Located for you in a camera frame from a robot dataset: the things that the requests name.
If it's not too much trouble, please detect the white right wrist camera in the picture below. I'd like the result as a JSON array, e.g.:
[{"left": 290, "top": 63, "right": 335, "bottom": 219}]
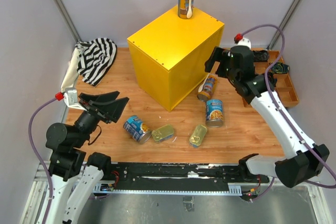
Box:
[{"left": 234, "top": 34, "right": 251, "bottom": 49}]

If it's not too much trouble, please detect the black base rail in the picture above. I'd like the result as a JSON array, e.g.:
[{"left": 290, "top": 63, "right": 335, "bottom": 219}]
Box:
[{"left": 93, "top": 163, "right": 270, "bottom": 198}]

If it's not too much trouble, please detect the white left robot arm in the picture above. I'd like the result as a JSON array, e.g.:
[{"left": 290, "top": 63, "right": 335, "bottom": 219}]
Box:
[{"left": 37, "top": 91, "right": 129, "bottom": 223}]

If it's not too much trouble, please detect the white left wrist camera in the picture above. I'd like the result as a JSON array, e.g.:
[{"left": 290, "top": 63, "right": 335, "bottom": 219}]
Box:
[{"left": 55, "top": 88, "right": 85, "bottom": 110}]

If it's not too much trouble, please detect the yellow cabinet box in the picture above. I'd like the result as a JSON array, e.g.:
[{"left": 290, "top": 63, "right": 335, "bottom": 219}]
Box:
[{"left": 127, "top": 6, "right": 225, "bottom": 111}]

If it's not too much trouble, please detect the wooden compartment tray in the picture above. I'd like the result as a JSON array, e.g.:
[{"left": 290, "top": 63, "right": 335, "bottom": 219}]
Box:
[{"left": 254, "top": 50, "right": 299, "bottom": 109}]

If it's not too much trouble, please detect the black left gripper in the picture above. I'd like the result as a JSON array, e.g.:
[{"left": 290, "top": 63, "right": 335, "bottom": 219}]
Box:
[{"left": 73, "top": 91, "right": 130, "bottom": 147}]

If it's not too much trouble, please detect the dark green patterned cloth roll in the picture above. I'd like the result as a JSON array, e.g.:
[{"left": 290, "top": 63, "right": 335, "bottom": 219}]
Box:
[{"left": 271, "top": 62, "right": 290, "bottom": 74}]

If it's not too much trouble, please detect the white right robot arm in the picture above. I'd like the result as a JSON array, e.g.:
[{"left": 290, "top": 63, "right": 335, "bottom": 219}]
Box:
[{"left": 205, "top": 46, "right": 330, "bottom": 188}]

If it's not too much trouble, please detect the yellow tall congee can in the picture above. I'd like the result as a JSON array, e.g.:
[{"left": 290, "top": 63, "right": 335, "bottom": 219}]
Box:
[{"left": 197, "top": 73, "right": 218, "bottom": 102}]

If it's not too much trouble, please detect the gold flat tin left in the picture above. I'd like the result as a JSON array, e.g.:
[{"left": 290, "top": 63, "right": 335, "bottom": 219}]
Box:
[{"left": 151, "top": 124, "right": 174, "bottom": 143}]

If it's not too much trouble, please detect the black cloth roll back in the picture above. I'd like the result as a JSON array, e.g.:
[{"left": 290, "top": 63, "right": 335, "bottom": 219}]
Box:
[{"left": 253, "top": 50, "right": 269, "bottom": 62}]

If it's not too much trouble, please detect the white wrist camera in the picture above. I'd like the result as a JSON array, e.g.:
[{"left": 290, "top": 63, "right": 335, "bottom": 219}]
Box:
[
  {"left": 55, "top": 88, "right": 85, "bottom": 110},
  {"left": 234, "top": 34, "right": 251, "bottom": 49}
]

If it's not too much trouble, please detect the gold flat tin right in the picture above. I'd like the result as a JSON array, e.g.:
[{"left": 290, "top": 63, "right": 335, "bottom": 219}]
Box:
[{"left": 189, "top": 124, "right": 207, "bottom": 148}]

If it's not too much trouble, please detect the black white striped cloth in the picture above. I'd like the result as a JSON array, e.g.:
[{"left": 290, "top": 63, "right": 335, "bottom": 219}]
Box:
[{"left": 60, "top": 38, "right": 118, "bottom": 92}]

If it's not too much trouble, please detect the blue Progresso soup can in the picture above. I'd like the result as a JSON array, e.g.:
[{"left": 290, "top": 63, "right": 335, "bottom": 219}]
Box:
[{"left": 205, "top": 99, "right": 224, "bottom": 127}]

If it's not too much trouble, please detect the gold flat tin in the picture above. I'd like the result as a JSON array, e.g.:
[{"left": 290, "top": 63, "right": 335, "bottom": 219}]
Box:
[
  {"left": 189, "top": 124, "right": 207, "bottom": 148},
  {"left": 151, "top": 124, "right": 174, "bottom": 143}
]

